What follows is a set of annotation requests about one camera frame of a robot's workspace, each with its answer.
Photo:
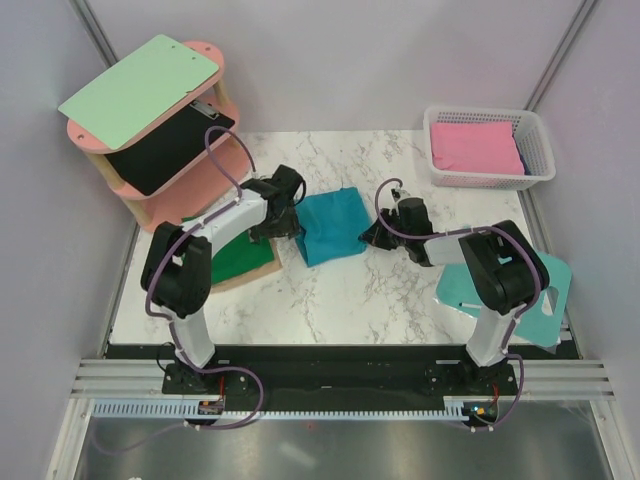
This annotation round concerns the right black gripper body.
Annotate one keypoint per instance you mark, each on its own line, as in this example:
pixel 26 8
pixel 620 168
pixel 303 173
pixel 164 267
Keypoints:
pixel 384 239

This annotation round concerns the turquoise plastic board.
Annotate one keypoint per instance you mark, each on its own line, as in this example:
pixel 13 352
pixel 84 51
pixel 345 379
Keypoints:
pixel 541 325

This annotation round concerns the blue folded cloth in basket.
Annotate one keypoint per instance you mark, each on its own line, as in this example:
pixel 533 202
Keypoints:
pixel 524 163

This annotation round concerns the pink three-tier wooden shelf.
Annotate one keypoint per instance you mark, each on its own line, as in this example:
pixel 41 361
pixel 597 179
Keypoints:
pixel 202 182

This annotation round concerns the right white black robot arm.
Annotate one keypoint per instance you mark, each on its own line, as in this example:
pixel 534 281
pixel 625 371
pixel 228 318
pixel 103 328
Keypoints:
pixel 506 273

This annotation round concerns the pink folded t shirt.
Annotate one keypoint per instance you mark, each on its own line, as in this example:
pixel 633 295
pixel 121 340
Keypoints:
pixel 485 148

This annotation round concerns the white plastic basket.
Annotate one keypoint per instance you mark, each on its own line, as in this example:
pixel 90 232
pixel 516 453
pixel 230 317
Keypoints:
pixel 528 130

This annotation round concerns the aluminium rail frame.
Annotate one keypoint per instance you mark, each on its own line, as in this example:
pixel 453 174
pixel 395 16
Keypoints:
pixel 556 380

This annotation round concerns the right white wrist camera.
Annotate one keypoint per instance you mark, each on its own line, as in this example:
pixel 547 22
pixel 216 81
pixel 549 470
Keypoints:
pixel 399 194

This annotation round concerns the teal t shirt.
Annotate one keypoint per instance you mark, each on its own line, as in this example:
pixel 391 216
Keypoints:
pixel 331 224

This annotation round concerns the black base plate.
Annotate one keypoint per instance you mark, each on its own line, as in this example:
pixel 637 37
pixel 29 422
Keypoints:
pixel 253 376

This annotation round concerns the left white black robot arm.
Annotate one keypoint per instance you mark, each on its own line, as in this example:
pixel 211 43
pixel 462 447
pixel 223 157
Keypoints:
pixel 177 274

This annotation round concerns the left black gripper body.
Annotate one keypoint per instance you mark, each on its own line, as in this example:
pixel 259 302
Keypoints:
pixel 286 225

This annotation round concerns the green t shirt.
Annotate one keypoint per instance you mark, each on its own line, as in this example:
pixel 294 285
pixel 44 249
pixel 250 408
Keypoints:
pixel 236 257

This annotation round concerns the light green clipboard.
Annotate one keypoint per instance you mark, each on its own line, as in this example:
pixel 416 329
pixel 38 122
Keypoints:
pixel 133 95

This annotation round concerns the white slotted cable duct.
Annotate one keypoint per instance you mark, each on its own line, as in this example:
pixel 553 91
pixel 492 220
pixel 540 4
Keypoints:
pixel 193 409

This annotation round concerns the black clipboard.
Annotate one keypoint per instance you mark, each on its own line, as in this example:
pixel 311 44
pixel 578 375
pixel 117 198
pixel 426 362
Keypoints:
pixel 151 162

